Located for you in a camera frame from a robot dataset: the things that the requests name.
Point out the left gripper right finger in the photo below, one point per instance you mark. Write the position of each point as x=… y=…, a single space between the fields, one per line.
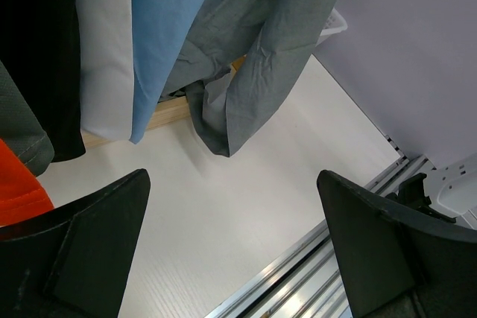
x=396 y=261

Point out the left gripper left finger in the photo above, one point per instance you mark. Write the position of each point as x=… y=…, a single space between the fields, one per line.
x=74 y=261

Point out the light blue shirt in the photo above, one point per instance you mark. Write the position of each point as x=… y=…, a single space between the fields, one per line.
x=159 y=30

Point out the grey shirt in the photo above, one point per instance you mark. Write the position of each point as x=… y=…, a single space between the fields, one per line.
x=278 y=37

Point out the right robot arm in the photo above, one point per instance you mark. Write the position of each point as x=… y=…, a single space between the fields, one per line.
x=449 y=192

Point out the orange shirt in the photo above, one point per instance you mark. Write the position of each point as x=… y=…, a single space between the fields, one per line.
x=22 y=196

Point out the dark grey t-shirt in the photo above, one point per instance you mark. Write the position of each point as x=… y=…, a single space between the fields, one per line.
x=20 y=129

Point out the black shirt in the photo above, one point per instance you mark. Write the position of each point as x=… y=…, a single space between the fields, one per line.
x=40 y=48

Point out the white shirt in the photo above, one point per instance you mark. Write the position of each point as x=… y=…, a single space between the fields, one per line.
x=105 y=38

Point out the wooden clothes rack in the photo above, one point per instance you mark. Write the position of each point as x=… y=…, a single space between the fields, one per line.
x=167 y=113

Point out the white plastic basket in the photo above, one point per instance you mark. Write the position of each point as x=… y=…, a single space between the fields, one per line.
x=335 y=24

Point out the aluminium rail frame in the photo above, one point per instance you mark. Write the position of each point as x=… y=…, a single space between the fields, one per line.
x=303 y=282

